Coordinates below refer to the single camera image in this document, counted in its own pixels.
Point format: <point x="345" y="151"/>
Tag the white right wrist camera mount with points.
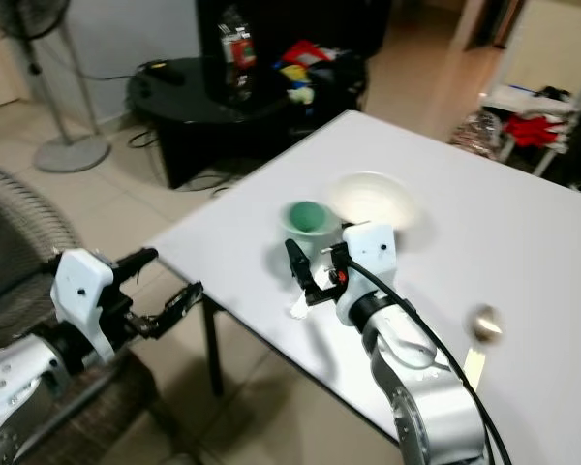
<point x="368" y="266"/>

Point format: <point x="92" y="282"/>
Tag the black round side table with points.
<point x="203" y="116"/>

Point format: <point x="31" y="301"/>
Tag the red yellow blue toy pile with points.
<point x="305" y="68"/>

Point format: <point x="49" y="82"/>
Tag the small white paper tag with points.
<point x="473" y="368"/>

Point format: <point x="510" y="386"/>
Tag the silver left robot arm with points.
<point x="15" y="383"/>

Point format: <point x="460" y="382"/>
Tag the small golden brown object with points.
<point x="486" y="324"/>

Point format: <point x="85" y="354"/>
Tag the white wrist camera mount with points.
<point x="85" y="286"/>
<point x="368" y="266"/>

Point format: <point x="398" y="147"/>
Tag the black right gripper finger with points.
<point x="340" y="254"/>
<point x="298" y="262"/>

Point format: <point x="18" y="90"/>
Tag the white storage rack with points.
<point x="523" y="97"/>

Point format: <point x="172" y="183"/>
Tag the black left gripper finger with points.
<point x="136" y="262"/>
<point x="179" y="305"/>

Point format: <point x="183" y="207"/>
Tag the red cloth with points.
<point x="535" y="128"/>

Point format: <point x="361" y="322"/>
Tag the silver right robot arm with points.
<point x="426" y="387"/>

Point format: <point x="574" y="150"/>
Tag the green cup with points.
<point x="305" y="223"/>

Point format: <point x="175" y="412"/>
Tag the white plate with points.
<point x="378" y="199"/>

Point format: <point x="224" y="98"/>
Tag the plastic bottle with red label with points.
<point x="237" y="58"/>

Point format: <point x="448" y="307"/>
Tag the small clear plastic piece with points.
<point x="300" y="308"/>

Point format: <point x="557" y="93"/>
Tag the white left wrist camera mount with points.
<point x="85" y="286"/>

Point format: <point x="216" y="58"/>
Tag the grey standing fan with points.
<point x="63" y="97"/>

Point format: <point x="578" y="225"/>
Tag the black table leg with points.
<point x="212" y="349"/>

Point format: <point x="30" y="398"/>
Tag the small black device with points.
<point x="165" y="72"/>

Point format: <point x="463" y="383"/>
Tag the black cabinet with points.
<point x="300" y="24"/>

